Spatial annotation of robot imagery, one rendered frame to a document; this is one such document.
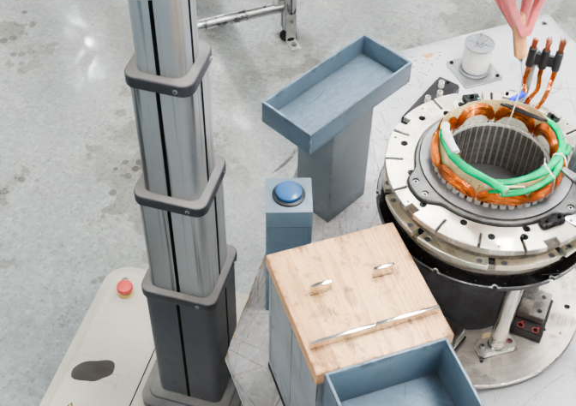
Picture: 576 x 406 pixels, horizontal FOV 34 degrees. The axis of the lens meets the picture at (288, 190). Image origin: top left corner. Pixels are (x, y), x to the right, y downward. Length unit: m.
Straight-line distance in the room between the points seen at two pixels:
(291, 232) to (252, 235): 1.27
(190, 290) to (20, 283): 1.01
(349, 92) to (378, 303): 0.46
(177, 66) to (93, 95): 1.79
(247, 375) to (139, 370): 0.66
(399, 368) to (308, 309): 0.14
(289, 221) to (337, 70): 0.34
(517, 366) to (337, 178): 0.43
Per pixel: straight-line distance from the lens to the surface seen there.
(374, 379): 1.24
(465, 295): 1.63
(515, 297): 1.43
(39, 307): 2.60
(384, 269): 1.26
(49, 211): 2.82
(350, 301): 1.24
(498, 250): 1.29
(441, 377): 1.28
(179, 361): 1.94
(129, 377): 2.14
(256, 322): 1.56
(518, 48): 1.25
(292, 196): 1.38
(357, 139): 1.60
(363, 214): 1.72
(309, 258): 1.28
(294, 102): 1.56
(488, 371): 1.53
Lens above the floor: 2.08
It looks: 48 degrees down
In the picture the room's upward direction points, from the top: 1 degrees clockwise
